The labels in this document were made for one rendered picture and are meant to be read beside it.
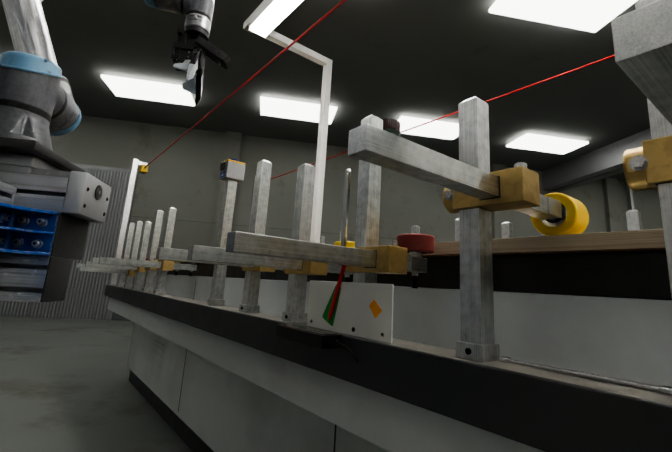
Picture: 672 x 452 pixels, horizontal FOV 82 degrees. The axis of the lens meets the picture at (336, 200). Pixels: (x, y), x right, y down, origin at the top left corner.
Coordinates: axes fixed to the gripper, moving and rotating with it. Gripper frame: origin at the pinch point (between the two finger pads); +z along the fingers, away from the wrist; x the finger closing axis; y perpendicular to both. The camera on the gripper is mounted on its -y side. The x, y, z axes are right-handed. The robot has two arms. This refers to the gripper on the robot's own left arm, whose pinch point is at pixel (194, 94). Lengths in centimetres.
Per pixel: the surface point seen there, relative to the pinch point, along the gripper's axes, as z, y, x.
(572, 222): 39, -77, 53
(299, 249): 47, -31, 48
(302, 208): 33.7, -33.4, 13.6
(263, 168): 17.8, -21.9, -8.6
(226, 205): 26.5, -9.4, -31.4
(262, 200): 28.0, -22.6, -9.0
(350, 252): 47, -40, 42
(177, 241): -10, 139, -637
